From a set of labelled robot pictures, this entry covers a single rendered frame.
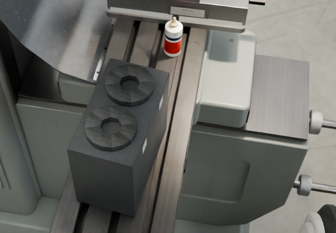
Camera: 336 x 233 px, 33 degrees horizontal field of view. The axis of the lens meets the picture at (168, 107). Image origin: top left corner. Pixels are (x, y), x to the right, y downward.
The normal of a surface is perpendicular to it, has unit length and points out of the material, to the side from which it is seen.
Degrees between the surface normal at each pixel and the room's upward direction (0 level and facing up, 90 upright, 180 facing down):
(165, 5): 90
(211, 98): 0
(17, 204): 79
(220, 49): 0
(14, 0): 64
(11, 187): 88
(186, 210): 90
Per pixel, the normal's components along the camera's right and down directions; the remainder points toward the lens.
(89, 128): 0.04, -0.61
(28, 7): 0.90, -0.13
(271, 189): -0.16, 0.78
